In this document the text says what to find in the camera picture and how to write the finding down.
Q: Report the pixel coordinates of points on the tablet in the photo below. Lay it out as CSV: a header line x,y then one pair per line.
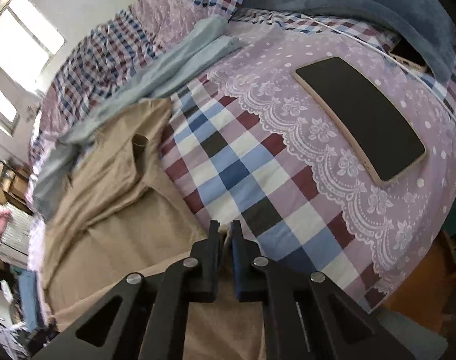
x,y
362,120

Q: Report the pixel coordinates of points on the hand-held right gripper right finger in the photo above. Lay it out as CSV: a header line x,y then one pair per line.
x,y
237,266

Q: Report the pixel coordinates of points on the open brown cardboard boxes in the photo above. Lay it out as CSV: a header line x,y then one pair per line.
x,y
12,185

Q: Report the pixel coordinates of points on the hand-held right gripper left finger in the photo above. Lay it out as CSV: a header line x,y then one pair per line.
x,y
214,262

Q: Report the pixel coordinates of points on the light blue-grey pants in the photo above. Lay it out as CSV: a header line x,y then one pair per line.
x,y
183,60

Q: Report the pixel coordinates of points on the white ribbed suitcase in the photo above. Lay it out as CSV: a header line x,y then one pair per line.
x,y
16,232

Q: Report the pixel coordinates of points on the phone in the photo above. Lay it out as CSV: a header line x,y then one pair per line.
x,y
407,54

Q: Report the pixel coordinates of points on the tan shirt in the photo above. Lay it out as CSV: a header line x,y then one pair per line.
x,y
119,195

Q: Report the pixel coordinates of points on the checked quilt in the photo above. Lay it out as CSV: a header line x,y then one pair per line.
x,y
111,52

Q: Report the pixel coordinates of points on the window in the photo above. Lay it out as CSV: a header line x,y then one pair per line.
x,y
25,37

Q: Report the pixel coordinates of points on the pink cloth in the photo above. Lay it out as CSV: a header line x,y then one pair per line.
x,y
1,221

